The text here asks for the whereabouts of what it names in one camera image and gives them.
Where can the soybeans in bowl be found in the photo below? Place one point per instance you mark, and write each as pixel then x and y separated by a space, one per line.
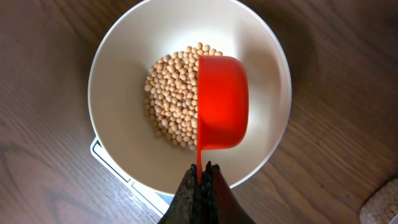
pixel 171 90

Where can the red plastic measuring scoop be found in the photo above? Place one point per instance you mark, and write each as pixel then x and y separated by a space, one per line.
pixel 223 104

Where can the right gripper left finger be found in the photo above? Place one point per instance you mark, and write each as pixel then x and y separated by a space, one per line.
pixel 185 207

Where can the white digital kitchen scale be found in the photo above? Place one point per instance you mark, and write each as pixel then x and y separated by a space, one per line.
pixel 157 202

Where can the clear plastic container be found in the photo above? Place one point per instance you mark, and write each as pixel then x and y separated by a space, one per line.
pixel 381 202

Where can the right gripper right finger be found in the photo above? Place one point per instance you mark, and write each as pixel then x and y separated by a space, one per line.
pixel 219 203

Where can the soybeans in container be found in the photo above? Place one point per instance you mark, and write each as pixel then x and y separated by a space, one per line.
pixel 384 205

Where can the white ceramic bowl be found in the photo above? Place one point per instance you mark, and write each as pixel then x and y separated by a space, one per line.
pixel 156 28

